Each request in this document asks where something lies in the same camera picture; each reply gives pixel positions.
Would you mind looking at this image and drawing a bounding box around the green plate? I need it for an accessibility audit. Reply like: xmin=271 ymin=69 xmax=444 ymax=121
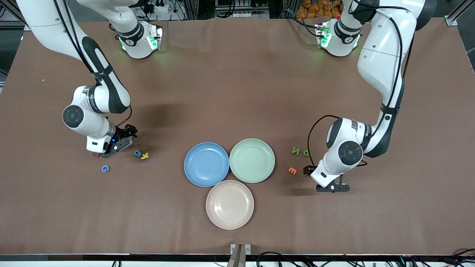
xmin=229 ymin=138 xmax=276 ymax=184

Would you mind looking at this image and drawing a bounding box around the blue plate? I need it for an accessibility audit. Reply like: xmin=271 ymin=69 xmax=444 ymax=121
xmin=184 ymin=142 xmax=230 ymax=187

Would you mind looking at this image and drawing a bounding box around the beige plate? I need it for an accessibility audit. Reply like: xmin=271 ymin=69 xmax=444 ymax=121
xmin=206 ymin=180 xmax=255 ymax=230

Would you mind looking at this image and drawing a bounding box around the brown table cover sheet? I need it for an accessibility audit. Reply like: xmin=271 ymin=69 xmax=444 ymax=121
xmin=0 ymin=17 xmax=475 ymax=256

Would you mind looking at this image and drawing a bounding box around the white square power strip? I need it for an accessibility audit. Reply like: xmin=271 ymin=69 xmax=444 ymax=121
xmin=147 ymin=2 xmax=170 ymax=14

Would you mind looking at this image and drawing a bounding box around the orange objects pile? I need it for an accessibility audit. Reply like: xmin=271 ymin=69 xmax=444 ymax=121
xmin=296 ymin=0 xmax=342 ymax=19

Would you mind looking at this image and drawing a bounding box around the black looped floor cable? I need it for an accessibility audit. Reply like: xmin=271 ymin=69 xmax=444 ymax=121
xmin=256 ymin=251 xmax=297 ymax=267

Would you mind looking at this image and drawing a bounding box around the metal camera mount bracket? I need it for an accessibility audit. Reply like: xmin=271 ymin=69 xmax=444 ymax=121
xmin=230 ymin=244 xmax=252 ymax=267

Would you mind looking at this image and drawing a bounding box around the aluminium frame corner post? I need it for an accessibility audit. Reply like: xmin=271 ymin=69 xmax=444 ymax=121
xmin=0 ymin=0 xmax=31 ymax=31
xmin=445 ymin=0 xmax=475 ymax=26

